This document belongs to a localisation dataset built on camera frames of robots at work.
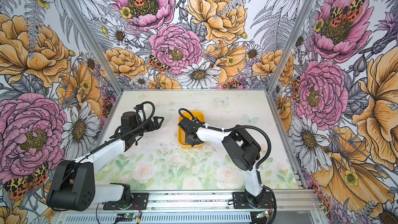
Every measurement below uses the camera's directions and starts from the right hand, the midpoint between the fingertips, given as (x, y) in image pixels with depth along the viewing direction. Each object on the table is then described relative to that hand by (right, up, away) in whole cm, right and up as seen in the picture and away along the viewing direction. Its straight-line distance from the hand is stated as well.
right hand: (193, 143), depth 93 cm
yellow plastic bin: (+4, +15, +7) cm, 17 cm away
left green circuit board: (-29, -28, -22) cm, 46 cm away
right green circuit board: (+33, -27, -21) cm, 47 cm away
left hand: (-20, +12, -4) cm, 23 cm away
